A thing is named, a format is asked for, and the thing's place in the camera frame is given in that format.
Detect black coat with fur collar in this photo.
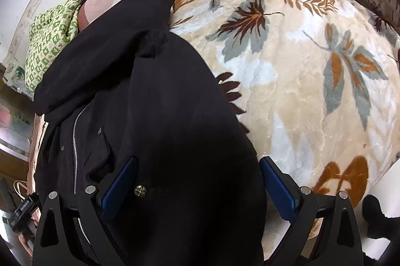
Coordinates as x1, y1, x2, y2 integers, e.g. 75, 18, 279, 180
34, 0, 267, 265

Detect floral plastic bag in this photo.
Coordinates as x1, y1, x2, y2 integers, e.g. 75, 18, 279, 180
3, 60, 33, 101

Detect leaf pattern fleece blanket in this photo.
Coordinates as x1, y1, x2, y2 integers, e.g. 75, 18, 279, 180
170, 0, 399, 205

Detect green white patterned folded quilt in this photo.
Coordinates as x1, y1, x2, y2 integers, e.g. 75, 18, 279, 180
25, 0, 84, 91

